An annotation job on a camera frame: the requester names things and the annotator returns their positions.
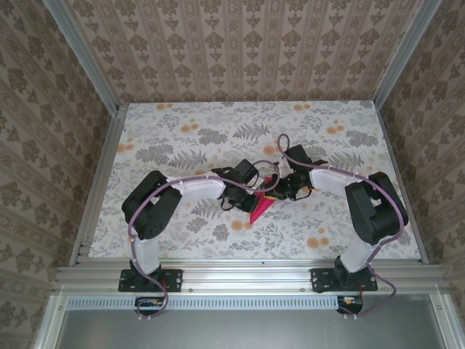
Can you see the wide aluminium base rail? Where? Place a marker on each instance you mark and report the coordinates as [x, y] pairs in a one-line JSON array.
[[247, 278]]

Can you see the grey metal panel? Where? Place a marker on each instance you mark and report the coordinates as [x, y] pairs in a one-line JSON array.
[[254, 331]]

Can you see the aluminium frame post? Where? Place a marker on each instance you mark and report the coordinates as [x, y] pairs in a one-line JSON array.
[[86, 54], [404, 54]]

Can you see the black connector box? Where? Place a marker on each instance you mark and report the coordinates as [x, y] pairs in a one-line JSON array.
[[145, 303], [350, 305]]

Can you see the aluminium side rail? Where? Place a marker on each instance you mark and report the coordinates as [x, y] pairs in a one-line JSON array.
[[99, 181], [392, 152]]

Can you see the floral printed table cover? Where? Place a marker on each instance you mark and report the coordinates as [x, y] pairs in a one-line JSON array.
[[218, 120]]

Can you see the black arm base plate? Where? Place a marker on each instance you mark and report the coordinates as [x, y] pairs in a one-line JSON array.
[[174, 281], [319, 281]]

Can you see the aluminium lower frame bar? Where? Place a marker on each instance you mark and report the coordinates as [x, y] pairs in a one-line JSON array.
[[445, 327], [47, 327]]

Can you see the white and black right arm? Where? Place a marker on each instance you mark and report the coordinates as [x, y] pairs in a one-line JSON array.
[[374, 214]]

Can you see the pink cloth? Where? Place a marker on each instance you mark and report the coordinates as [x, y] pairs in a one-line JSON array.
[[259, 212]]

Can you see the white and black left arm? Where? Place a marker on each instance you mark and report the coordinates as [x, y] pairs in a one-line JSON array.
[[152, 203]]

